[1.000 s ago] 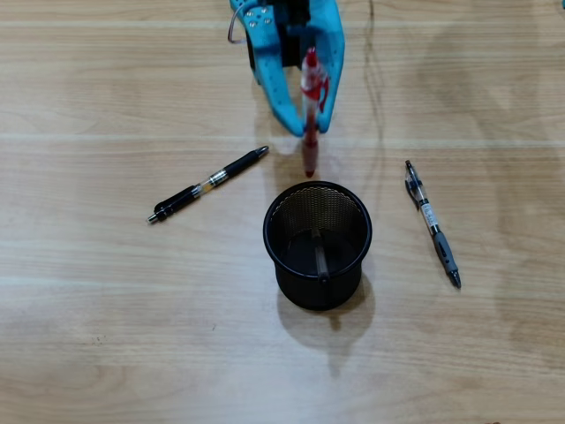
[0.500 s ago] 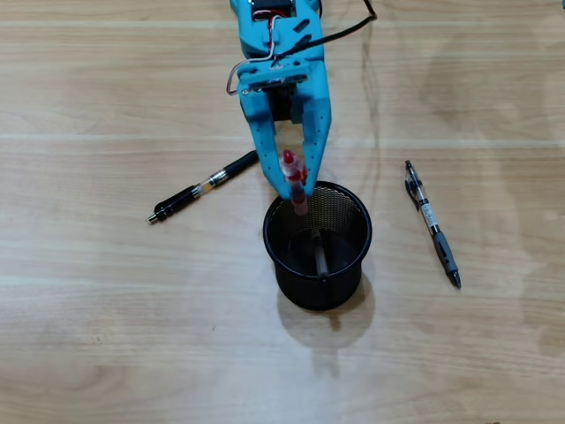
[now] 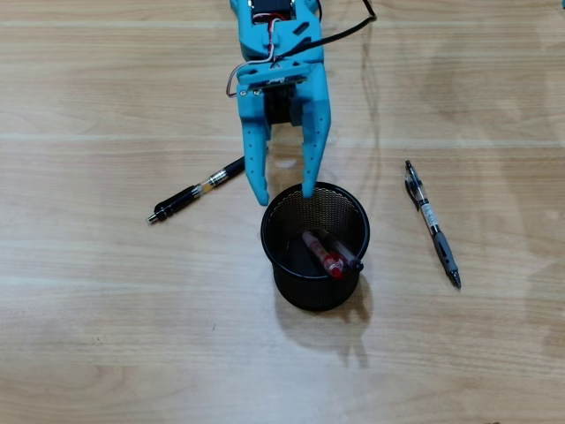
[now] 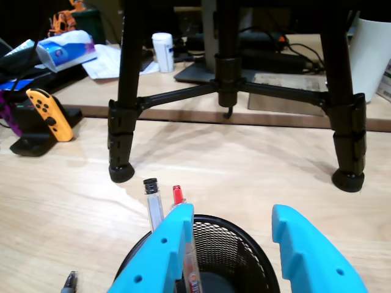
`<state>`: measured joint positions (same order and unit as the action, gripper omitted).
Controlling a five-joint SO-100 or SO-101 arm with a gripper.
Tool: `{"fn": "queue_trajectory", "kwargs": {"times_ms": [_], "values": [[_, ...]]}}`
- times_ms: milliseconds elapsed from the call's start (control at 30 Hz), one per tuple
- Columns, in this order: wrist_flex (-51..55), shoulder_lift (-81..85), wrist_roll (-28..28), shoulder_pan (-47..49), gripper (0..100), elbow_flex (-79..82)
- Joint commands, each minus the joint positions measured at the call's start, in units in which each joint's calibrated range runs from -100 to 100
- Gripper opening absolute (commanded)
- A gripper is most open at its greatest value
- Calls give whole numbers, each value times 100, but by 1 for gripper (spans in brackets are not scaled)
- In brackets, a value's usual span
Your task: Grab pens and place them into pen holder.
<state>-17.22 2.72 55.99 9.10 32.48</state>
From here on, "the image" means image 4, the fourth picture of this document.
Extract long black power adapter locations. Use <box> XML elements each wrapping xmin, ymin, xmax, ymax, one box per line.
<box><xmin>241</xmin><ymin>48</ymin><xmax>306</xmax><ymax>74</ymax></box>

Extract blue booklet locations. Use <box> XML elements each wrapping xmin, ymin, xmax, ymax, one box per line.
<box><xmin>0</xmin><ymin>78</ymin><xmax>39</xmax><ymax>92</ymax></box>

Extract orange joy-con controller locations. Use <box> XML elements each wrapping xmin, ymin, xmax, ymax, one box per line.
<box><xmin>26</xmin><ymin>88</ymin><xmax>74</xmax><ymax>142</ymax></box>

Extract black bag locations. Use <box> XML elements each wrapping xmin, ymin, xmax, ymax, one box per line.
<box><xmin>0</xmin><ymin>38</ymin><xmax>42</xmax><ymax>83</ymax></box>

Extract brown cardboard box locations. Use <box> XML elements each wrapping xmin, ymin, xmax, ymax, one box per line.
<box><xmin>247</xmin><ymin>73</ymin><xmax>330</xmax><ymax>117</ymax></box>

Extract black camera tripod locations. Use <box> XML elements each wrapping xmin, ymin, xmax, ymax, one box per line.
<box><xmin>106</xmin><ymin>0</ymin><xmax>367</xmax><ymax>193</ymax></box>

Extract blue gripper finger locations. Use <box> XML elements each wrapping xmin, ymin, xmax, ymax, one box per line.
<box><xmin>271</xmin><ymin>204</ymin><xmax>369</xmax><ymax>293</ymax></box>
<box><xmin>106</xmin><ymin>203</ymin><xmax>196</xmax><ymax>293</ymax></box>

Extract grey monitor stand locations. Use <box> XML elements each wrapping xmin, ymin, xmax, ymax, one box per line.
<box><xmin>174</xmin><ymin>0</ymin><xmax>260</xmax><ymax>85</ymax></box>

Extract clear pen with grey grip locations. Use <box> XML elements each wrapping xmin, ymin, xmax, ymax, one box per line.
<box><xmin>60</xmin><ymin>270</ymin><xmax>79</xmax><ymax>293</ymax></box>

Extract white plastic bottle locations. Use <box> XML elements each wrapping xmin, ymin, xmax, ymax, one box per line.
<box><xmin>152</xmin><ymin>32</ymin><xmax>175</xmax><ymax>73</ymax></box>

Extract dark green bin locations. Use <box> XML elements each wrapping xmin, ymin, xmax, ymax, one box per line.
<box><xmin>71</xmin><ymin>8</ymin><xmax>101</xmax><ymax>43</ymax></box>

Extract white cylindrical container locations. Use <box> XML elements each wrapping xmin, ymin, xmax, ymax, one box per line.
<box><xmin>348</xmin><ymin>16</ymin><xmax>391</xmax><ymax>103</ymax></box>

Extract black mesh pen holder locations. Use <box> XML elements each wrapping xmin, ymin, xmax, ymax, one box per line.
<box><xmin>114</xmin><ymin>214</ymin><xmax>281</xmax><ymax>293</ymax></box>

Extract clear pen with black cap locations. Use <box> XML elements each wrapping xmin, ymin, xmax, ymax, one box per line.
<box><xmin>142</xmin><ymin>177</ymin><xmax>167</xmax><ymax>233</ymax></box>

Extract red pen with white grip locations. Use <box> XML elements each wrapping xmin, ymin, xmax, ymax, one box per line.
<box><xmin>169</xmin><ymin>184</ymin><xmax>203</xmax><ymax>293</ymax></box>

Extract black joy-con charging dock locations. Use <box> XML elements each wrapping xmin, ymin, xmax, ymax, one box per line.
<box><xmin>9</xmin><ymin>103</ymin><xmax>83</xmax><ymax>158</ymax></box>

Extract orange cable bundle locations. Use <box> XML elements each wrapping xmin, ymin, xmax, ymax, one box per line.
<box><xmin>48</xmin><ymin>0</ymin><xmax>85</xmax><ymax>34</ymax></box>

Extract blue white tissue pack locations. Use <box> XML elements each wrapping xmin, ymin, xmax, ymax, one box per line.
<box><xmin>35</xmin><ymin>29</ymin><xmax>98</xmax><ymax>73</ymax></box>

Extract white paper sheets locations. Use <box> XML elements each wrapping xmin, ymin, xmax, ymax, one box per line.
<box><xmin>81</xmin><ymin>44</ymin><xmax>159</xmax><ymax>80</ymax></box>

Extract purple joy-con controller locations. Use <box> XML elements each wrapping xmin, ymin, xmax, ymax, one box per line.
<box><xmin>0</xmin><ymin>91</ymin><xmax>22</xmax><ymax>138</ymax></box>

